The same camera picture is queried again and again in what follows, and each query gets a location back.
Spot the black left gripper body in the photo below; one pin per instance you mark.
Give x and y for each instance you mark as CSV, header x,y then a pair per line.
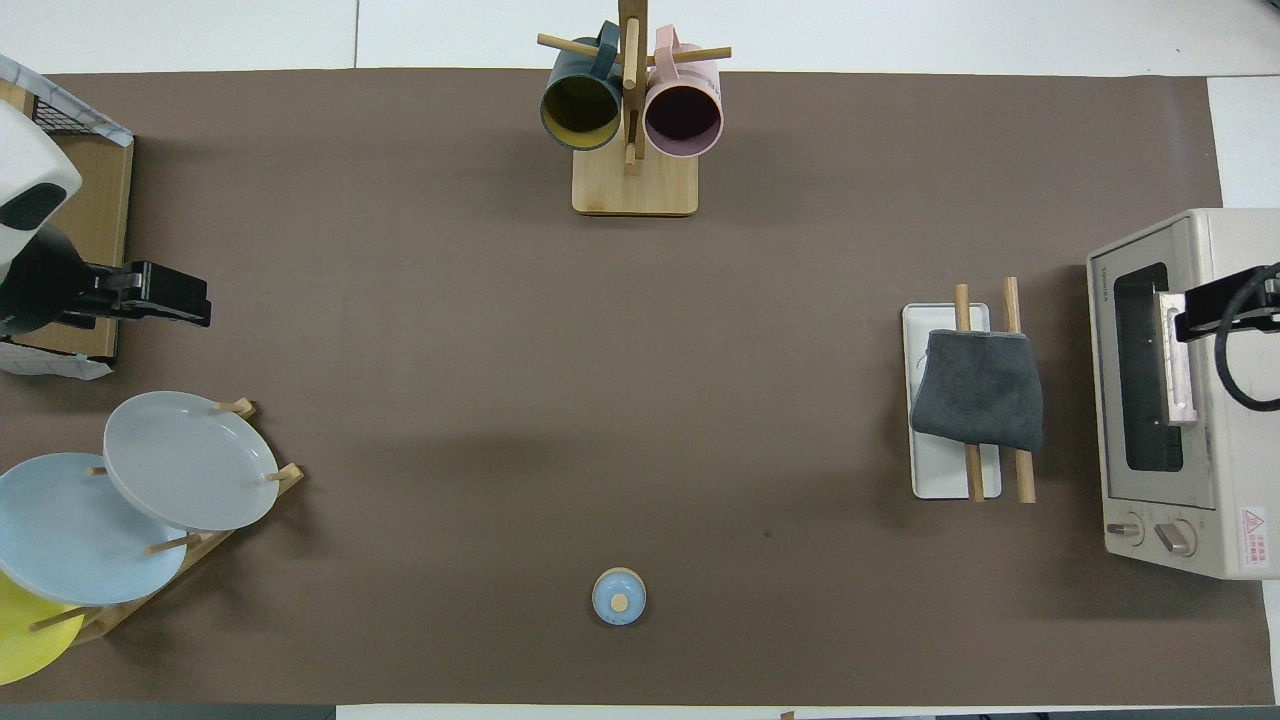
x,y
45,285

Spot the purple and gray towel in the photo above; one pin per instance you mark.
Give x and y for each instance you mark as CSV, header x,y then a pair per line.
x,y
980,395

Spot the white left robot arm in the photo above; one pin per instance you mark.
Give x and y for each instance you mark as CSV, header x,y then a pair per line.
x,y
30,170

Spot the wooden plate rack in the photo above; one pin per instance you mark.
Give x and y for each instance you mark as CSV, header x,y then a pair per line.
x,y
215,545

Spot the white towel rack wooden rods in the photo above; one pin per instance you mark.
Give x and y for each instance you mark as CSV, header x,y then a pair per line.
x,y
940,475

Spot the wooden shelf box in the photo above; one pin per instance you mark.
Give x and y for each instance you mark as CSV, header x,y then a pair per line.
x,y
100,210

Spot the cream toaster oven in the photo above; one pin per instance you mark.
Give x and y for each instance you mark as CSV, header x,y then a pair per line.
x,y
1240,470

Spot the gray plate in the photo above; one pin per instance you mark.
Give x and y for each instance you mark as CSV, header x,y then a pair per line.
x,y
190,460

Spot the light blue plate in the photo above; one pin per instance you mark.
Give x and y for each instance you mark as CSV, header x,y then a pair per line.
x,y
70,530

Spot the yellow plate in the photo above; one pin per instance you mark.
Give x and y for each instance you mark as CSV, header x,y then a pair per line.
x,y
25,640

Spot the brown table mat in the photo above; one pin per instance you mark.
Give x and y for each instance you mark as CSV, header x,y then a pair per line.
x,y
600,400

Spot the dark teal mug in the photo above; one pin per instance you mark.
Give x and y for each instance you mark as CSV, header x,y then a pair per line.
x,y
580,108

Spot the wooden mug tree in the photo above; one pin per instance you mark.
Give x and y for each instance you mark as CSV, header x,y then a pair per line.
x,y
635,190

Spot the pink mug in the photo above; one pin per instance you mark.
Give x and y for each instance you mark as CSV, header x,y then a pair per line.
x,y
685,115

